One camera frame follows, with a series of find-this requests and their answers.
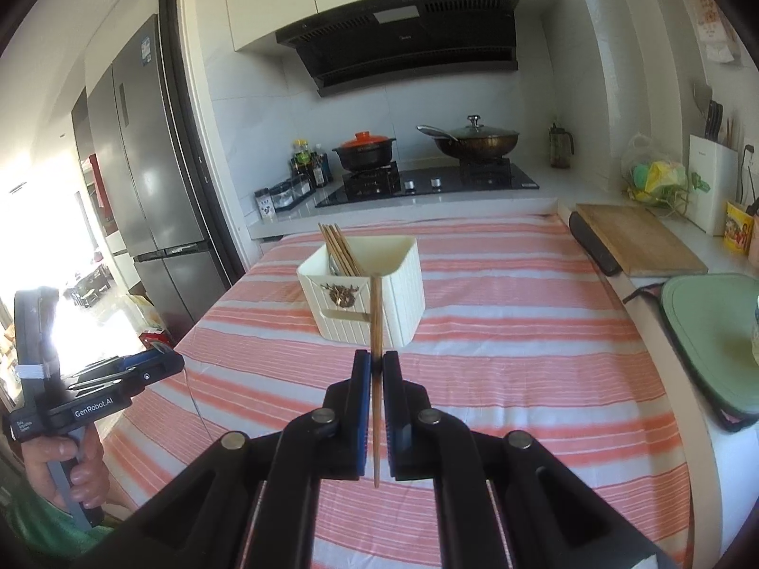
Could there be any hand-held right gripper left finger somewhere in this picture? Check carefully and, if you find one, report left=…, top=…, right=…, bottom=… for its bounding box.
left=71, top=349, right=372, bottom=569

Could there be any black range hood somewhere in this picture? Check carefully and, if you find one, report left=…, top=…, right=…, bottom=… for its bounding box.
left=276, top=0, right=523, bottom=99

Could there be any wooden chopstick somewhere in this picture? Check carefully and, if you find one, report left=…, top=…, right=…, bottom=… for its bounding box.
left=319, top=224, right=350, bottom=277
left=338, top=225, right=364, bottom=277
left=370, top=273, right=384, bottom=490
left=324, top=224, right=353, bottom=277
left=328, top=224, right=357, bottom=277
left=333, top=224, right=361, bottom=277

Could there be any green mat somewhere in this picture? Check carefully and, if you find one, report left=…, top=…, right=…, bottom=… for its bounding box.
left=661, top=273, right=759, bottom=423
left=637, top=281, right=759, bottom=435

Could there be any white knife block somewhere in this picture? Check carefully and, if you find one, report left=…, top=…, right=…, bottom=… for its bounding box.
left=688, top=133, right=740, bottom=236

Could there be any wooden cutting board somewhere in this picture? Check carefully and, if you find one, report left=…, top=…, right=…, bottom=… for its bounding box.
left=575, top=202, right=710, bottom=279

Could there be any black cutting board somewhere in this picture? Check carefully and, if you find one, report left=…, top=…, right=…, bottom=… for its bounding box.
left=568, top=210, right=623, bottom=277

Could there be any pink and white striped cloth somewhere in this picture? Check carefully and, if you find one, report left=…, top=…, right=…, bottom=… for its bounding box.
left=101, top=213, right=694, bottom=569

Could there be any black gas stove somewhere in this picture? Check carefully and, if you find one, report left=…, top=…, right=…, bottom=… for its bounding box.
left=314, top=160, right=540, bottom=209

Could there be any yellow snack packet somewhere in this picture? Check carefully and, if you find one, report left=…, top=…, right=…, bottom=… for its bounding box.
left=724, top=202, right=758, bottom=257

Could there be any silver refrigerator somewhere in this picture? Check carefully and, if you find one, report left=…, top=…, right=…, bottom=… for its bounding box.
left=71, top=15, right=233, bottom=340

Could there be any plastic bag of sponges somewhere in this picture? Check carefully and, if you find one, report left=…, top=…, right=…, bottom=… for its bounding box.
left=620, top=133, right=710, bottom=221

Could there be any dark wok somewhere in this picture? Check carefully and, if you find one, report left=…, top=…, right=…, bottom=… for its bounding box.
left=433, top=130, right=521, bottom=162

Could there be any glass wok lid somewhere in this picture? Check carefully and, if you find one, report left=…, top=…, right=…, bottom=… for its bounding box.
left=444, top=115, right=506, bottom=143

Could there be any white ribbed storage basket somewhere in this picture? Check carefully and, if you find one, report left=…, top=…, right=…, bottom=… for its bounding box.
left=296, top=236, right=426, bottom=349

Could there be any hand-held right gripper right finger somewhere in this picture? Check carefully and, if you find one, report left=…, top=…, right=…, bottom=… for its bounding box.
left=382, top=349, right=683, bottom=569

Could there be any person's left hand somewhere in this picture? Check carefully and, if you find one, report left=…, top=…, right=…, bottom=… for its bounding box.
left=22, top=425, right=112, bottom=508

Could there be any black clay pot orange lid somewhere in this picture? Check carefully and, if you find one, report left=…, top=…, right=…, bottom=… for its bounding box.
left=332, top=132, right=399, bottom=172

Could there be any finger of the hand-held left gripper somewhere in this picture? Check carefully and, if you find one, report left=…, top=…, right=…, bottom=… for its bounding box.
left=65, top=347, right=172, bottom=381
left=71, top=354, right=186, bottom=393

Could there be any wall calendar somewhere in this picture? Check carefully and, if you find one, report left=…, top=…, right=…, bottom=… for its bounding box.
left=682, top=0, right=743, bottom=64

